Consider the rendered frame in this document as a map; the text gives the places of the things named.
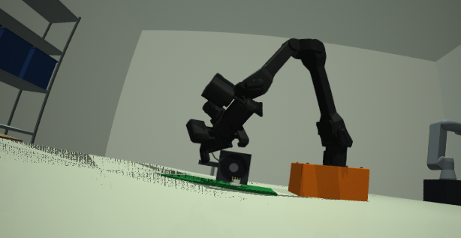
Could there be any green circuit board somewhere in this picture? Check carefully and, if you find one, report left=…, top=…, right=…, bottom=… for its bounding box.
left=161, top=174, right=277, bottom=196

